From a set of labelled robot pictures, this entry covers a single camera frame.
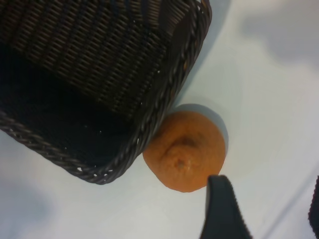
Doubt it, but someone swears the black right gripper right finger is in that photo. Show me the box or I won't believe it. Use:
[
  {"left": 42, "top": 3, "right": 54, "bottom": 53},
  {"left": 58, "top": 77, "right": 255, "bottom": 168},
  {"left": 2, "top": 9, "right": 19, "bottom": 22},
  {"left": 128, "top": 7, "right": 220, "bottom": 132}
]
[{"left": 308, "top": 175, "right": 319, "bottom": 232}]

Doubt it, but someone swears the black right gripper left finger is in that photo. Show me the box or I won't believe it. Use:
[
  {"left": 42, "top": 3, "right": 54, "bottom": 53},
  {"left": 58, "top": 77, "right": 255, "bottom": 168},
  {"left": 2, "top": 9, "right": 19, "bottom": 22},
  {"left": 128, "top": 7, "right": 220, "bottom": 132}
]
[{"left": 202, "top": 175, "right": 252, "bottom": 239}]

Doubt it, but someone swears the orange fruit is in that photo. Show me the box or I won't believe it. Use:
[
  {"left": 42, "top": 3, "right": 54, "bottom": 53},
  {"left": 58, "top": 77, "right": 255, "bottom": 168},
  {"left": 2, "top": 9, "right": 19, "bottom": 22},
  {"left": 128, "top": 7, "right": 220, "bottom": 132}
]
[{"left": 142, "top": 111, "right": 227, "bottom": 193}]

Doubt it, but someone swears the dark brown wicker basket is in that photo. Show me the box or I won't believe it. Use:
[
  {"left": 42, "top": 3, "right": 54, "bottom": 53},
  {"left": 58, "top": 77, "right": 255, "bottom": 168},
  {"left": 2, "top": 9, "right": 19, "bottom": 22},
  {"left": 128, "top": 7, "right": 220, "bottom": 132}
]
[{"left": 0, "top": 0, "right": 212, "bottom": 185}]

